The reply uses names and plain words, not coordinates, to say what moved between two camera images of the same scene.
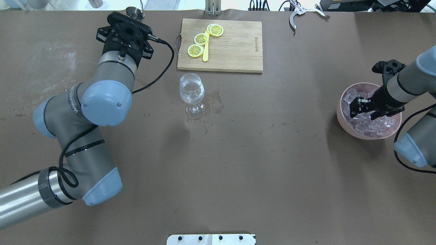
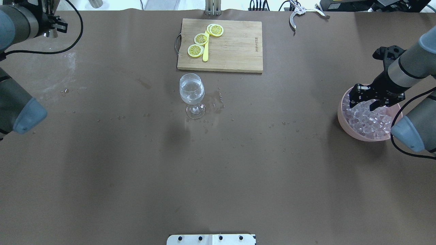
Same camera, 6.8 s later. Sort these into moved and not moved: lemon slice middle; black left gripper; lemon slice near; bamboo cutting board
Moved: black left gripper
Not moved: bamboo cutting board; lemon slice near; lemon slice middle
